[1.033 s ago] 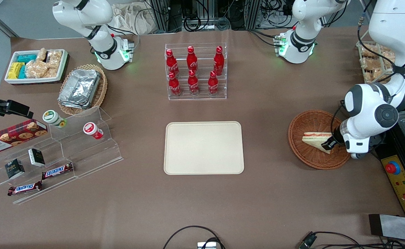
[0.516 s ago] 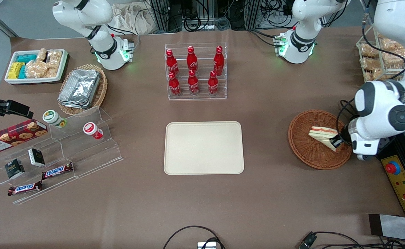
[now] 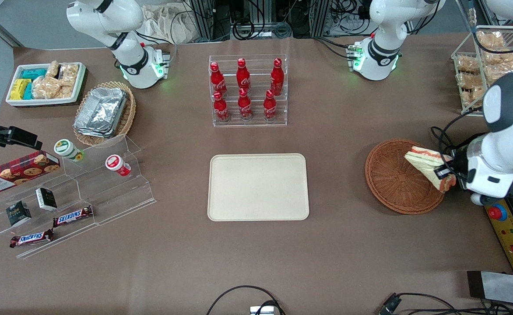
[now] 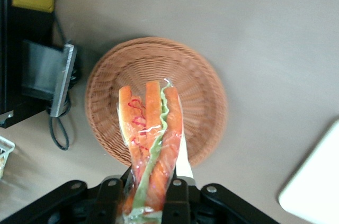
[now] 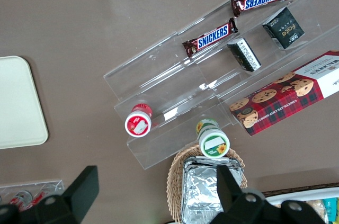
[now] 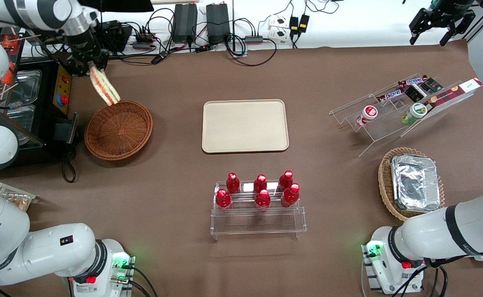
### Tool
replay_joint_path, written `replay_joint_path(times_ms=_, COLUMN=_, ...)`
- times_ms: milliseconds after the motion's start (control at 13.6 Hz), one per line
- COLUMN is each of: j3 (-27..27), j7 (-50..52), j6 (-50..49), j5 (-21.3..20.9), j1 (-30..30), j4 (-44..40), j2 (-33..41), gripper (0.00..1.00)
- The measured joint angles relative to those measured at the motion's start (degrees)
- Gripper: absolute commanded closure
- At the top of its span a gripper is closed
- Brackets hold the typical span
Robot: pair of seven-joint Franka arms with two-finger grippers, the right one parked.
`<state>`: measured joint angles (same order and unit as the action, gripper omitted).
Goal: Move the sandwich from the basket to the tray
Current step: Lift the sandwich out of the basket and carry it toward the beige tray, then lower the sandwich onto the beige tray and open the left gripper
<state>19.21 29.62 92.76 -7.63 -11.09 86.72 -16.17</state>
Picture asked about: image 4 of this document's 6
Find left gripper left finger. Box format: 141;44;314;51
88;175;126;224

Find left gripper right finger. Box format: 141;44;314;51
161;176;201;224

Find triangle sandwich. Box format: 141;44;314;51
117;77;195;224

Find beige plastic serving tray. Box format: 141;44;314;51
278;119;339;222

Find round brown wicker basket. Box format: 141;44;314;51
84;36;229;169

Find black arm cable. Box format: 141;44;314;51
46;12;82;151

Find white wire basket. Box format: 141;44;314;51
0;135;16;180

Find grey metal bracket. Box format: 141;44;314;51
21;39;78;118

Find black metal stand frame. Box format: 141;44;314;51
0;0;57;130

